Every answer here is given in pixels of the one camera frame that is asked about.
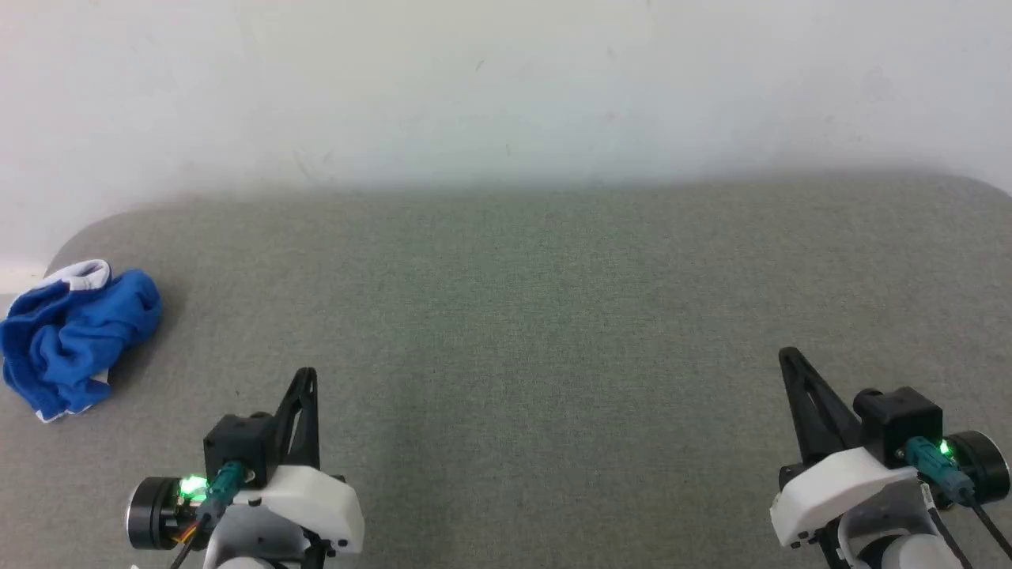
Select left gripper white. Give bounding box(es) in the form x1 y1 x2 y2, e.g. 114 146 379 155
229 367 365 555

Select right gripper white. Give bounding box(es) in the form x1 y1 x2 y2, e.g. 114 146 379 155
771 346 919 548

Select blue white sports shorts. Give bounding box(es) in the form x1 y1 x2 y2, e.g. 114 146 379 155
0 259 164 424

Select grey fabric sofa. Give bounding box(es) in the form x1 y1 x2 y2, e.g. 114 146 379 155
0 175 1012 569

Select left arm teal-plug cable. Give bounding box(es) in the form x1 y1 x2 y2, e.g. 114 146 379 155
168 462 250 569

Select arm teal-plug cable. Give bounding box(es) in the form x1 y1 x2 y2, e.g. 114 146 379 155
168 462 250 569
904 437 1012 558

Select right arm teal-plug cable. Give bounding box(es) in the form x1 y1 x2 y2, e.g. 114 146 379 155
904 437 1012 558

